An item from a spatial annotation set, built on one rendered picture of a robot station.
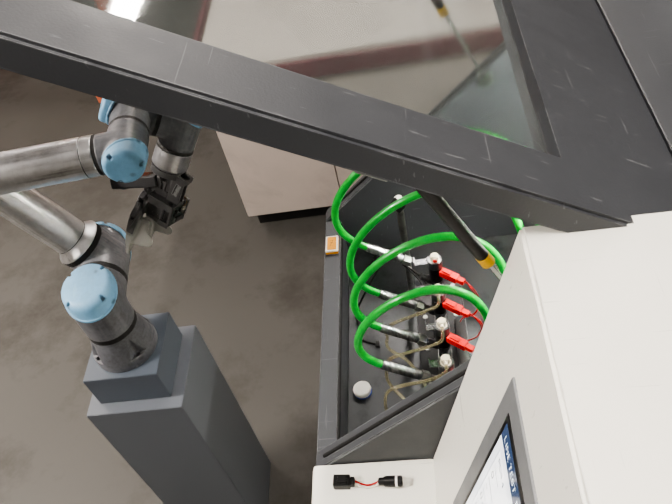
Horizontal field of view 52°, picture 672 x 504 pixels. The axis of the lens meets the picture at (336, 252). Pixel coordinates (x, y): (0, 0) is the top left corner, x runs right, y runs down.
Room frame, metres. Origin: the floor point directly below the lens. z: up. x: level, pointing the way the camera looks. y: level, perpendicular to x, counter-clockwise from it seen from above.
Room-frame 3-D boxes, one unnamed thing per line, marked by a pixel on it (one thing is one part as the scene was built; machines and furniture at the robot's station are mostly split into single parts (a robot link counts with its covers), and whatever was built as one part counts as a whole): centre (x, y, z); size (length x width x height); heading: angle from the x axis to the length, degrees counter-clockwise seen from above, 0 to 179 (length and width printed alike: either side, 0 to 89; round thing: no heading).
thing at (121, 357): (1.06, 0.54, 0.95); 0.15 x 0.15 x 0.10
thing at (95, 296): (1.06, 0.54, 1.07); 0.13 x 0.12 x 0.14; 177
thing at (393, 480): (0.54, 0.05, 0.99); 0.12 x 0.02 x 0.02; 75
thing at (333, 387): (0.94, 0.05, 0.87); 0.62 x 0.04 x 0.16; 168
